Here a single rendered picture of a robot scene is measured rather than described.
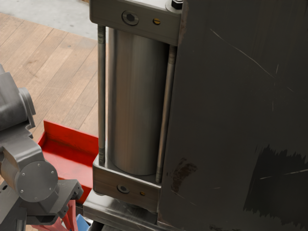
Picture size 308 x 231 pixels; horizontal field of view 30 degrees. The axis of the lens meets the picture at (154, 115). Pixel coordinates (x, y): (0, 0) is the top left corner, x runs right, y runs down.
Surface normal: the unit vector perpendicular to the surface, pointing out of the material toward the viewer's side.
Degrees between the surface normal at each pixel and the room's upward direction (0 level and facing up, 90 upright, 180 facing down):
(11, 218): 60
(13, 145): 25
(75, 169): 0
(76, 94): 0
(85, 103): 0
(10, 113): 67
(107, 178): 90
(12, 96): 29
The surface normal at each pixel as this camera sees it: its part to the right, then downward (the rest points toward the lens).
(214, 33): -0.34, 0.66
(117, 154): -0.68, 0.50
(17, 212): 0.84, -0.09
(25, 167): 0.53, 0.27
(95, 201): 0.07, -0.70
